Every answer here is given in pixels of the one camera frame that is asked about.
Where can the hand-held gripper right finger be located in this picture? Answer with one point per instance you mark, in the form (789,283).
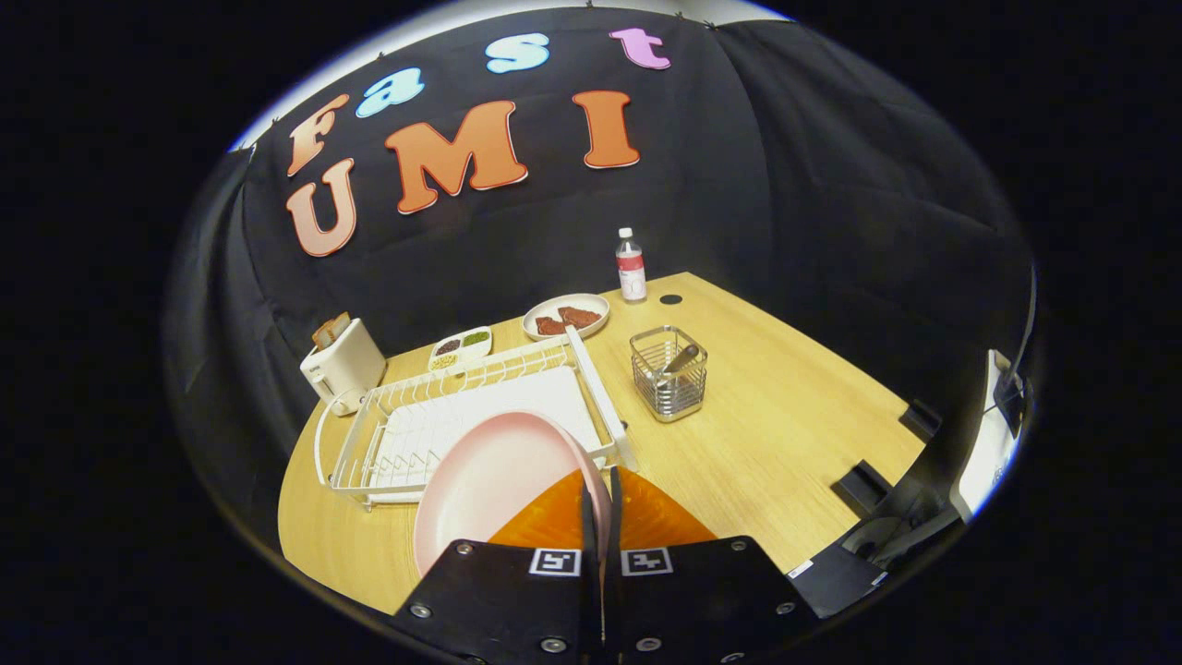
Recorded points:
(614,536)

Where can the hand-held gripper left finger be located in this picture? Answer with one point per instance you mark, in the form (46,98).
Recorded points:
(588,554)

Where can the pink plate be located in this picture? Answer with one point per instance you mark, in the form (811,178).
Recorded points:
(489,480)

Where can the small spoon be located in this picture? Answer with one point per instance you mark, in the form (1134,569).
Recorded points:
(683,357)

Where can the white divided snack dish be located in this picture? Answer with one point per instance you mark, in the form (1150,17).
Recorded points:
(462,356)

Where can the white plate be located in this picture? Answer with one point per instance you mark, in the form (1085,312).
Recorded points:
(563,301)

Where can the red meat slice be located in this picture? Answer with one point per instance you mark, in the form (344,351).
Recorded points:
(580,317)
(550,326)

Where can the black box white label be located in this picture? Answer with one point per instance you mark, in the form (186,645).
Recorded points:
(836,582)

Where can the black table clamp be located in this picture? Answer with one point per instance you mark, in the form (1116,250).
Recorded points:
(862,487)
(921,420)

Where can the clear water bottle red label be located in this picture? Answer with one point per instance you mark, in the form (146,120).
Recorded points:
(632,272)

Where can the white toaster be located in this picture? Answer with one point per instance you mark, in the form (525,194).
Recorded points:
(346,369)

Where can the brown toast slice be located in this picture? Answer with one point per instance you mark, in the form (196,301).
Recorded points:
(323,335)
(340,325)

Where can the black backdrop cloth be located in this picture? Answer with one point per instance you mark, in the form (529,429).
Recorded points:
(785,185)

